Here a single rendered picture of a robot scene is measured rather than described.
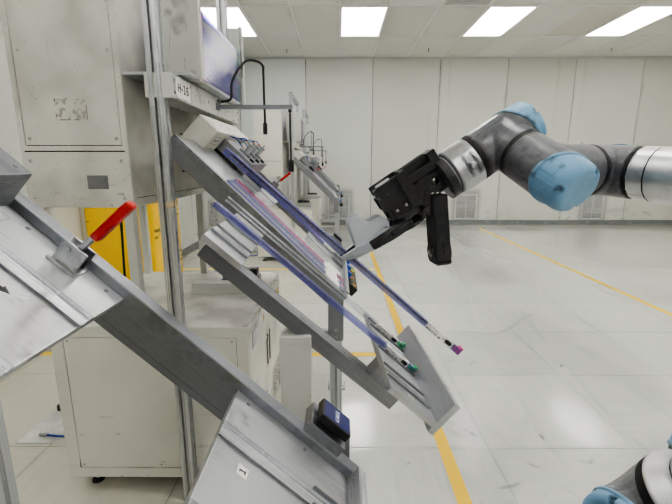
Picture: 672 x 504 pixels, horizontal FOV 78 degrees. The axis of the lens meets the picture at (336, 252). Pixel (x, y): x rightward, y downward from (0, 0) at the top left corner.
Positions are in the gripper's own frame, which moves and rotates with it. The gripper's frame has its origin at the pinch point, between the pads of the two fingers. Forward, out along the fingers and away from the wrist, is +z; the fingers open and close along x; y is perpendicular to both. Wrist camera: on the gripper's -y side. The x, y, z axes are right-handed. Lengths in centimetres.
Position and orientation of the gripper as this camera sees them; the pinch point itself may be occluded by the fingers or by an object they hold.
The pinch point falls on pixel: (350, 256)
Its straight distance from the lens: 66.9
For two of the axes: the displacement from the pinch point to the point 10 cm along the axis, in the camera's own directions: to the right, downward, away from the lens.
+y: -5.6, -8.1, -1.9
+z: -8.3, 5.6, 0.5
